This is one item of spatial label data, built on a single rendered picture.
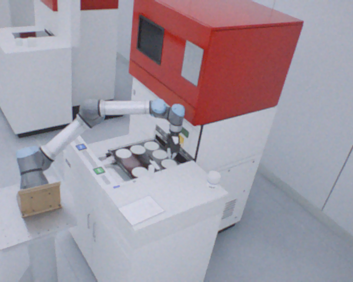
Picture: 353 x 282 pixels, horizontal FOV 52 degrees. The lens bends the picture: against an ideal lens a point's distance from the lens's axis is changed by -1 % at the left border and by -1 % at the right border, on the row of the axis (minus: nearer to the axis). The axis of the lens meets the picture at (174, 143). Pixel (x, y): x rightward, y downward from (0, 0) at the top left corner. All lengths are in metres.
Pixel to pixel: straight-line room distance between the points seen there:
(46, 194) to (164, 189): 0.64
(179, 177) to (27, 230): 0.87
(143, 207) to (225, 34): 1.00
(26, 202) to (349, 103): 2.51
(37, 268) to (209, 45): 1.65
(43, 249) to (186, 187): 0.91
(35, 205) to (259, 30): 1.55
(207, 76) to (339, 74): 1.52
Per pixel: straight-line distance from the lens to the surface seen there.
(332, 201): 3.64
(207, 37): 1.98
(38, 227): 2.08
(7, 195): 2.29
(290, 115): 3.65
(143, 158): 2.40
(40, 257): 2.39
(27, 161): 2.08
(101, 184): 2.09
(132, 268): 2.07
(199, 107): 2.12
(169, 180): 2.15
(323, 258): 3.46
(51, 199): 2.10
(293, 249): 3.39
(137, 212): 1.93
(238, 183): 2.88
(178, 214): 1.97
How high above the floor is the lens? 2.33
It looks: 34 degrees down
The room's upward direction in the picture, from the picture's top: 9 degrees clockwise
